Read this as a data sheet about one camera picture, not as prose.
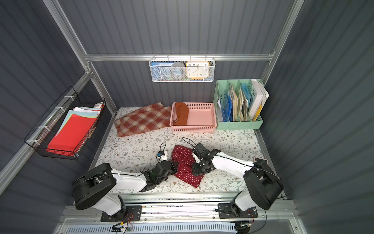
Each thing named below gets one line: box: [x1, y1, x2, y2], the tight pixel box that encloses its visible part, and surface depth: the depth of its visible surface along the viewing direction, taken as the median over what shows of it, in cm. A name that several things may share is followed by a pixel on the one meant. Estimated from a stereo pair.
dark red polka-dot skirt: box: [171, 144, 205, 188], surface depth 86 cm
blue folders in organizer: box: [221, 92, 233, 123], surface depth 103 cm
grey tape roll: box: [169, 61, 187, 80], surface depth 89 cm
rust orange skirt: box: [173, 101, 190, 126], surface depth 117 cm
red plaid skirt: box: [114, 101, 172, 137], surface depth 114 cm
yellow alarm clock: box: [186, 60, 210, 80], surface depth 90 cm
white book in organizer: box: [248, 78, 270, 121], surface depth 101 cm
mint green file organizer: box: [213, 78, 264, 131], surface depth 104 cm
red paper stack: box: [45, 113, 98, 157], surface depth 71 cm
